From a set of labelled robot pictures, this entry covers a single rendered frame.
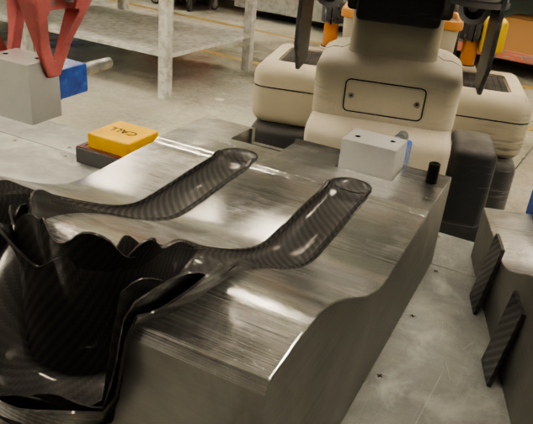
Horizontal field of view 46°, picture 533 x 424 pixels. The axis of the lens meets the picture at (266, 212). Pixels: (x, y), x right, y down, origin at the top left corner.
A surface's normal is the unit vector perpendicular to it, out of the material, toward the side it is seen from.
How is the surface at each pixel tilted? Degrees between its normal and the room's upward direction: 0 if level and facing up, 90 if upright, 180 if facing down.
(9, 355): 14
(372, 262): 2
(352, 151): 90
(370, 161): 90
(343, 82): 98
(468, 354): 0
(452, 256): 0
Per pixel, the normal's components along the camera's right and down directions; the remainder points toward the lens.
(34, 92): 0.88, 0.28
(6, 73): -0.47, 0.38
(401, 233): 0.06, -0.87
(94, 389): -0.07, -0.76
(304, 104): -0.23, 0.41
